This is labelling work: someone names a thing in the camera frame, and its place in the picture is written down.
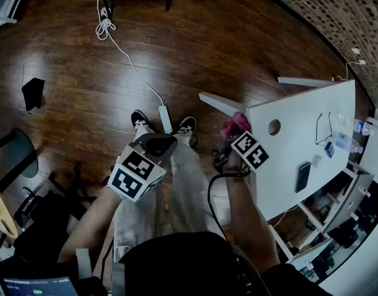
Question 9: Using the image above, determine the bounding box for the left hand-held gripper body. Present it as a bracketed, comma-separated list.
[107, 143, 167, 202]

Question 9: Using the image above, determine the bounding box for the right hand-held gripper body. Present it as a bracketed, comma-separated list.
[213, 130, 269, 175]

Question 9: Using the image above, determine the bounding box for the pink cloth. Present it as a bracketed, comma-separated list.
[218, 112, 252, 140]

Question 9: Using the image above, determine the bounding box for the person's left forearm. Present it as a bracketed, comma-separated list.
[57, 185, 123, 264]

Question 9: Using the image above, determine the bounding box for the person's right forearm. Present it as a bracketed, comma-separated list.
[224, 151, 282, 269]

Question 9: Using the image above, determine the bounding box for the person's left shoe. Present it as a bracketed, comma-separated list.
[130, 109, 152, 133]

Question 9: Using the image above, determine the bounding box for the person's shoe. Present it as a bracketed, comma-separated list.
[176, 116, 197, 135]
[130, 109, 152, 133]

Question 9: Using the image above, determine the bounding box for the white power strip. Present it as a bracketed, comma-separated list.
[158, 104, 173, 134]

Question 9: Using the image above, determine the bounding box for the person's right shoe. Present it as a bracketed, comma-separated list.
[176, 116, 197, 135]

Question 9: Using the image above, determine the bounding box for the white table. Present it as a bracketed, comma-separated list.
[198, 76, 376, 221]

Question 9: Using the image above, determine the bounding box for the black smartphone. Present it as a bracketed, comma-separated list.
[295, 161, 312, 194]

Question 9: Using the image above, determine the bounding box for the clear plastic water bottle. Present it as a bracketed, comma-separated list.
[332, 131, 364, 154]
[337, 112, 376, 137]

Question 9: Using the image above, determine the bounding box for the black office chair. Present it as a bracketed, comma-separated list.
[14, 162, 99, 265]

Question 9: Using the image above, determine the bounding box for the person's black shirt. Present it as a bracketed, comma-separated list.
[119, 231, 334, 296]

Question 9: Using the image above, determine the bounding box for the white equipment rack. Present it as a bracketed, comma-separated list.
[268, 162, 376, 265]

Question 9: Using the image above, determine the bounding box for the black flat pouch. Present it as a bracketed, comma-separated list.
[21, 77, 46, 113]

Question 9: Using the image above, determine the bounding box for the wooden side table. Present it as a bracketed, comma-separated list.
[0, 177, 20, 239]

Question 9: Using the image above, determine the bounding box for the laptop screen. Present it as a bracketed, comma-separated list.
[2, 276, 80, 296]

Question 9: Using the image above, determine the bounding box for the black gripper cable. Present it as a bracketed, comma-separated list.
[207, 170, 251, 246]

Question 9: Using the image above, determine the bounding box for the white power cable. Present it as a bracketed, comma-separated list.
[95, 0, 164, 107]

